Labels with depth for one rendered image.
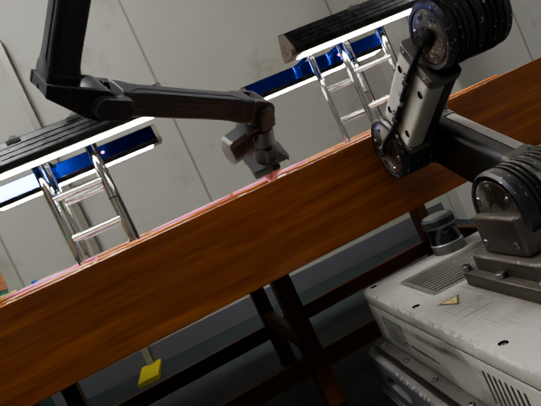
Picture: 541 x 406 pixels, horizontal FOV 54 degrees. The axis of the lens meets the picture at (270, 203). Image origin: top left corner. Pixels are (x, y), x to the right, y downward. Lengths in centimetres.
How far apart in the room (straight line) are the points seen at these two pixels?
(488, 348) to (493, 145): 35
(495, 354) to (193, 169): 274
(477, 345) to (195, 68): 287
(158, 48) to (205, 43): 29
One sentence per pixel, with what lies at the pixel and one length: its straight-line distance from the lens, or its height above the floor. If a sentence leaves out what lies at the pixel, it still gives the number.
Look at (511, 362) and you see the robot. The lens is 70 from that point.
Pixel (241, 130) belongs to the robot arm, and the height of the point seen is 90.
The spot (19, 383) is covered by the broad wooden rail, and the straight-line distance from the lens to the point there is 110.
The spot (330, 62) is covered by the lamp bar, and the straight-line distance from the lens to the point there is 213.
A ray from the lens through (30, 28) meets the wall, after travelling 356.
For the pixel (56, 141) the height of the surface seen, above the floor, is 106.
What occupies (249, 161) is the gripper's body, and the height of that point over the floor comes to 83.
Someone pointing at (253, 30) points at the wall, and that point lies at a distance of 349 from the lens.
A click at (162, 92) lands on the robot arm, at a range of 104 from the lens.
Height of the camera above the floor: 79
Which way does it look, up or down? 3 degrees down
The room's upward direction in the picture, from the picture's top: 25 degrees counter-clockwise
